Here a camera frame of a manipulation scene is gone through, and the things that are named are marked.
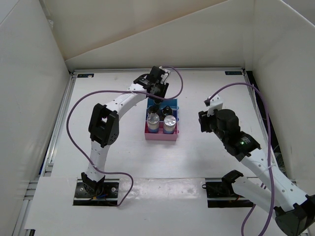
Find pink organizer box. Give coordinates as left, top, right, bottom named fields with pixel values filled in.
left=144, top=121, right=179, bottom=141

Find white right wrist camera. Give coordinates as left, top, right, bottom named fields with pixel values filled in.
left=204, top=94, right=223, bottom=117

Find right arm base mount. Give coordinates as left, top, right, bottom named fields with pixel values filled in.
left=202, top=181, right=253, bottom=208

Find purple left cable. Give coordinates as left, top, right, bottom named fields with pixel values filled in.
left=66, top=66, right=184, bottom=207

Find silver-lid shaker bottle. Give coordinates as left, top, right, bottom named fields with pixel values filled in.
left=163, top=115, right=177, bottom=134
left=147, top=113, right=159, bottom=133

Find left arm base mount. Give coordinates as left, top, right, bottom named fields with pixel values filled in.
left=73, top=179, right=120, bottom=207

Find black-cap spice jar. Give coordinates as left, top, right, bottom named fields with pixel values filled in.
left=161, top=106, right=173, bottom=119
left=147, top=105, right=159, bottom=115

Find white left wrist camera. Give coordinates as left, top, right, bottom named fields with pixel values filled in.
left=159, top=66, right=170, bottom=84

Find purple cable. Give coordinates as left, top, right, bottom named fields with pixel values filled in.
left=203, top=83, right=275, bottom=236
left=66, top=66, right=184, bottom=207

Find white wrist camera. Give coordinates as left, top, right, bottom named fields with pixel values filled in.
left=159, top=66, right=170, bottom=84
left=204, top=94, right=223, bottom=117

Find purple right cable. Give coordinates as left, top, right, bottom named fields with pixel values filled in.
left=203, top=83, right=275, bottom=236

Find dark blue organizer box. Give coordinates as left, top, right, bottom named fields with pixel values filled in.
left=146, top=109, right=178, bottom=121

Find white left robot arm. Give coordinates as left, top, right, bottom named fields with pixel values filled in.
left=81, top=66, right=170, bottom=197

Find light blue organizer box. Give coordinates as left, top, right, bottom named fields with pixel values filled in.
left=147, top=98, right=179, bottom=110

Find small black-lid pepper bottle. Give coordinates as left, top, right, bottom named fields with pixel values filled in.
left=153, top=98, right=162, bottom=107

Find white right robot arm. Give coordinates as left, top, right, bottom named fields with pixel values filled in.
left=198, top=109, right=315, bottom=236

